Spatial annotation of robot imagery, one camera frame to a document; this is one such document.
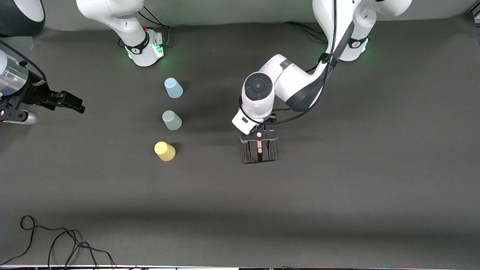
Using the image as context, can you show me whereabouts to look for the black wire cup holder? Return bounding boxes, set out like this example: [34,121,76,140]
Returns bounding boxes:
[242,139,278,164]

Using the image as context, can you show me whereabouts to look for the pale green plastic cup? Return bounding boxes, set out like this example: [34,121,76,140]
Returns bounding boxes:
[162,110,183,131]

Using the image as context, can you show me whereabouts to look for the yellow plastic cup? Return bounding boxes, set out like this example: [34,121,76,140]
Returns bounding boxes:
[154,141,176,162]

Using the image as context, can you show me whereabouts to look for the light blue plastic cup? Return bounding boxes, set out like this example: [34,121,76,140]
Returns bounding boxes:
[164,77,184,99]

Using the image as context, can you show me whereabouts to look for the dark grey table cloth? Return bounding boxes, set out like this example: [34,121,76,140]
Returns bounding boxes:
[0,15,480,269]

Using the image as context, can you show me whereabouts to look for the black cable along right arm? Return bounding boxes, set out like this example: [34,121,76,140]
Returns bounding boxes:
[0,39,48,83]

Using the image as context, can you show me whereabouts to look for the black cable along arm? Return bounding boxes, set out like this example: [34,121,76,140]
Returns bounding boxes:
[238,0,355,126]
[0,39,48,83]

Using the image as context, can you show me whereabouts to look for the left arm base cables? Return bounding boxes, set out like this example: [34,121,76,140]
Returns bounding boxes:
[283,21,327,44]

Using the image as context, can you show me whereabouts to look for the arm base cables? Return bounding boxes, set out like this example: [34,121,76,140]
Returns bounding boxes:
[283,21,327,44]
[119,4,171,48]

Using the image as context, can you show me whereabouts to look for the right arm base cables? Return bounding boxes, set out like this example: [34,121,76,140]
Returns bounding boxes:
[119,4,171,48]

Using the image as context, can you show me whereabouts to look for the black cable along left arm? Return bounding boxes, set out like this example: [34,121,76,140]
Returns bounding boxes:
[238,0,355,126]

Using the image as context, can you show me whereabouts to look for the loose thin black cable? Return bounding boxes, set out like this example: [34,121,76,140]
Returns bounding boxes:
[0,215,117,269]

